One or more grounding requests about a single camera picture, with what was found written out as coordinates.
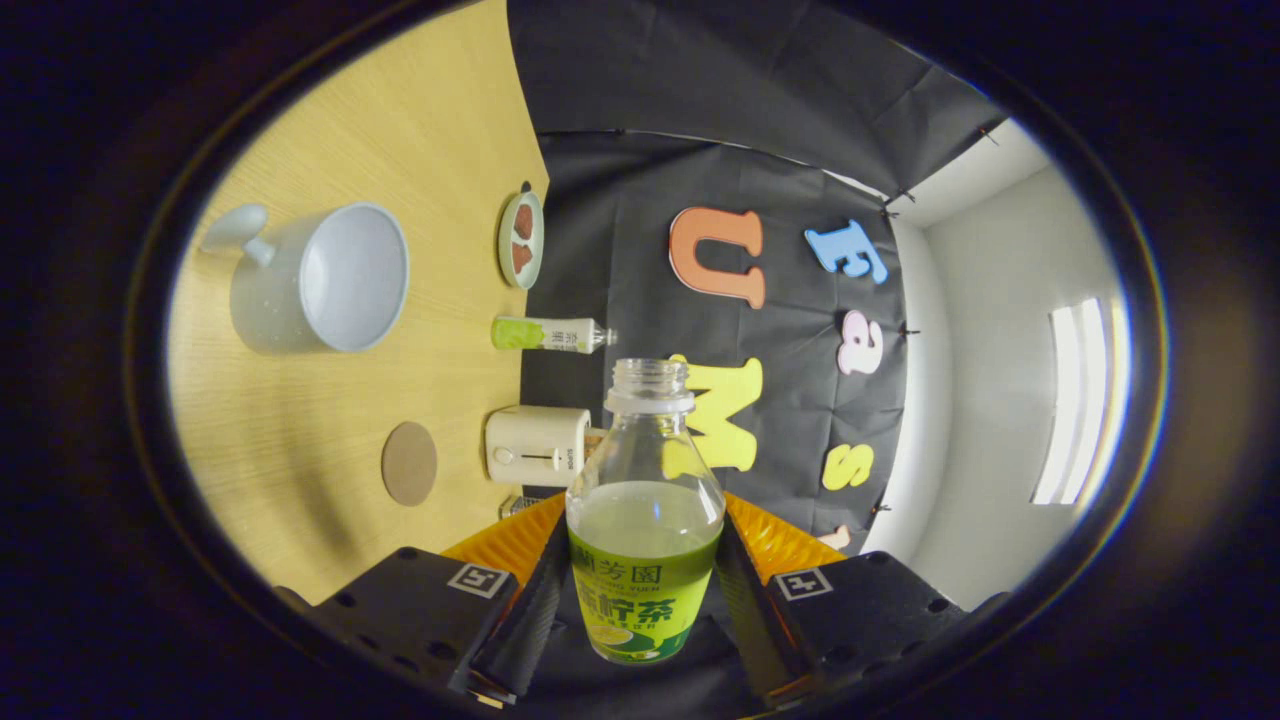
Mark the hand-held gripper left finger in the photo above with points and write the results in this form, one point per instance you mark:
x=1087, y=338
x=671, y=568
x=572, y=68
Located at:
x=530, y=610

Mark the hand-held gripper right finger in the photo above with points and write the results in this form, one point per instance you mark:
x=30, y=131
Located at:
x=750, y=620

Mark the green label juice bottle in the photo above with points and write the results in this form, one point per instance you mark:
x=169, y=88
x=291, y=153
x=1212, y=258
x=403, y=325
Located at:
x=645, y=600

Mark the round brown coaster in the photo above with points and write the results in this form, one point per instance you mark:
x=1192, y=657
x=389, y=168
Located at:
x=409, y=463

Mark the white cup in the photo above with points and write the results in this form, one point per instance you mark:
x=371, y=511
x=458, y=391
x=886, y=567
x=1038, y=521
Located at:
x=350, y=275

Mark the slim green drink bottle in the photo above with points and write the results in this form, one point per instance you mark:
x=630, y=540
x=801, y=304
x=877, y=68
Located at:
x=550, y=334

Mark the white toaster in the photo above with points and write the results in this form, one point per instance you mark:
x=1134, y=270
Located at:
x=535, y=445

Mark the wooden table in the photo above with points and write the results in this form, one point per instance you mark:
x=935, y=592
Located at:
x=300, y=430

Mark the brown meat slice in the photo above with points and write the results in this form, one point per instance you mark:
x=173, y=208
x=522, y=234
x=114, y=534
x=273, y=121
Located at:
x=524, y=222
x=522, y=258

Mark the grey plate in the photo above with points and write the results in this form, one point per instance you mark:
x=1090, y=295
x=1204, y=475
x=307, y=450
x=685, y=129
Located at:
x=504, y=240

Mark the ceiling light panel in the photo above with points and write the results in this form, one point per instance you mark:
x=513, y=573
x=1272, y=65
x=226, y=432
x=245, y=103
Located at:
x=1080, y=400

